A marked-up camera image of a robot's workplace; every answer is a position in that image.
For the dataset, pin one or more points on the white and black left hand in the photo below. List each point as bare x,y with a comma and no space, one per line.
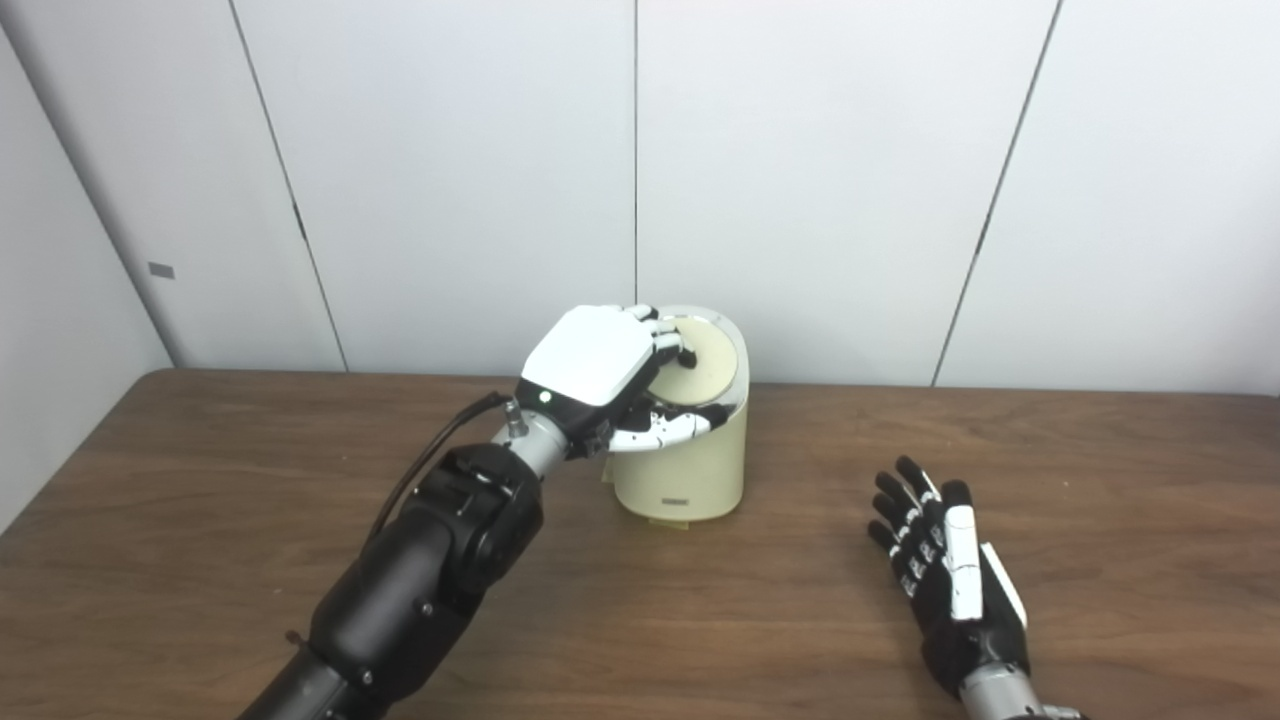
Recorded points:
590,355

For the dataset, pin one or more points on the white and black right hand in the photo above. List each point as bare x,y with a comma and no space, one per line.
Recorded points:
955,590

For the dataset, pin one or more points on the cream-colored lidded bin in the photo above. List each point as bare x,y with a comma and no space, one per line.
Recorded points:
700,475

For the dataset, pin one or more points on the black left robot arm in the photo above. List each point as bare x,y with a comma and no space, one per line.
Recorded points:
430,570

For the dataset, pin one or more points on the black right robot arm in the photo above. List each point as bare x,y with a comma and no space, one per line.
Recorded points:
1005,695

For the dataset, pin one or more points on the wide yellow tape piece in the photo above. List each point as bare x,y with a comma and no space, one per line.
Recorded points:
669,523

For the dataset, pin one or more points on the grey wall label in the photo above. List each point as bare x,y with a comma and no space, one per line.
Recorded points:
161,270

